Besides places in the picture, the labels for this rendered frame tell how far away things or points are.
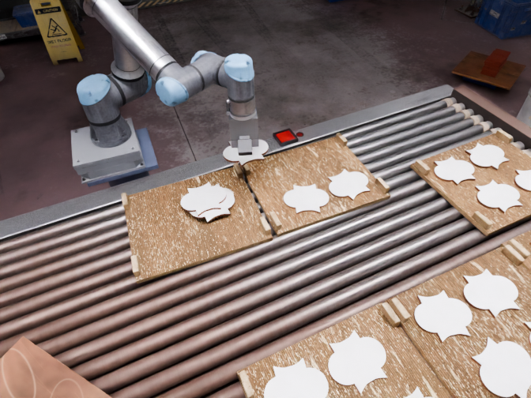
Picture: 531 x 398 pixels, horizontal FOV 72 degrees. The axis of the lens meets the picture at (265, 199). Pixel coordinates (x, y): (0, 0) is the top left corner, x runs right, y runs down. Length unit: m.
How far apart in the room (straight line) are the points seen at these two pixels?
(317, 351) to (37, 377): 0.60
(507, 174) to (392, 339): 0.78
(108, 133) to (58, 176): 1.64
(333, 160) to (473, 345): 0.72
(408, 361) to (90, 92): 1.25
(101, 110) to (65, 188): 1.58
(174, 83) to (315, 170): 0.59
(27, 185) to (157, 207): 1.98
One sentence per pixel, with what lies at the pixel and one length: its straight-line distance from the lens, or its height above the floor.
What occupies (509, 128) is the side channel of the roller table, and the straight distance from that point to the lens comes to 1.76.
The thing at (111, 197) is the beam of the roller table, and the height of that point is 0.92.
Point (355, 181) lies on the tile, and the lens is 1.30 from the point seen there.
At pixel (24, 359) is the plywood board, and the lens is 0.99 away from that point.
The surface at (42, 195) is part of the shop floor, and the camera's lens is 3.01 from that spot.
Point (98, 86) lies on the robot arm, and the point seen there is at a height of 1.18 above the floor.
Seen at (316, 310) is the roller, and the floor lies 0.92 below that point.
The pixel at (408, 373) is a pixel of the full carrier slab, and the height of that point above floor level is 0.94.
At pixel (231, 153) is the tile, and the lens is 1.19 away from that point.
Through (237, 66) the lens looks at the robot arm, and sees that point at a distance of 1.00.
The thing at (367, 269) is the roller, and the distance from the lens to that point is 1.11.
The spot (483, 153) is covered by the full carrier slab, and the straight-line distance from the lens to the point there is 1.56.
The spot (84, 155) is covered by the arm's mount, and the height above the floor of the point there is 0.96.
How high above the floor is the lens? 1.83
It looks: 47 degrees down
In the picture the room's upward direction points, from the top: 2 degrees counter-clockwise
